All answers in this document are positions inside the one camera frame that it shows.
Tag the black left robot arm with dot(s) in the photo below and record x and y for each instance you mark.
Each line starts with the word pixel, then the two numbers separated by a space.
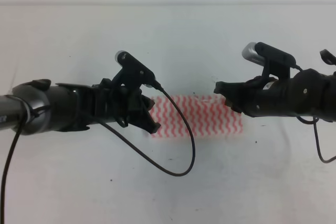
pixel 43 107

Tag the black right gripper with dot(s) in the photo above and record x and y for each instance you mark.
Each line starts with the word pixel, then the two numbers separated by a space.
pixel 258 98

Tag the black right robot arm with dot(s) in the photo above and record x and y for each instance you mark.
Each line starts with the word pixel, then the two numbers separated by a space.
pixel 308 93

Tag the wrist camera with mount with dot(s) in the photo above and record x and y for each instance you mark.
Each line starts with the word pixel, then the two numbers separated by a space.
pixel 133 74
pixel 274 61

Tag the pink white wavy towel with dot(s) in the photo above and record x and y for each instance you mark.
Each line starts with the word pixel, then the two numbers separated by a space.
pixel 207 116

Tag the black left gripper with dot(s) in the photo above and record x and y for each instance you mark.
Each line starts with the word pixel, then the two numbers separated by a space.
pixel 123 106

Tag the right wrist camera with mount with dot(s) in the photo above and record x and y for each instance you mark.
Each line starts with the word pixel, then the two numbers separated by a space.
pixel 274 61

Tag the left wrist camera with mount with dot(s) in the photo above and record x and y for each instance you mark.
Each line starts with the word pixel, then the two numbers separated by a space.
pixel 133 74

